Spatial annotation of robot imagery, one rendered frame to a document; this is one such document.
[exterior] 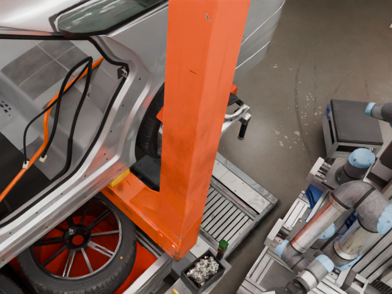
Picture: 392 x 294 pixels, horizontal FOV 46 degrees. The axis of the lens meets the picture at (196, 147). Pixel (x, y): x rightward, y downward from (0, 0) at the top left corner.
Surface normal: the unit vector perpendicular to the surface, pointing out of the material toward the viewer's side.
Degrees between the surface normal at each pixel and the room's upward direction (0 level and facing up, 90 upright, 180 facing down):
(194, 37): 90
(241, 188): 0
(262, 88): 0
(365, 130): 0
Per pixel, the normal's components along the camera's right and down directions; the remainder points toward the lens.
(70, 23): 0.69, 0.18
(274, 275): 0.09, -0.57
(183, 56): -0.67, 0.57
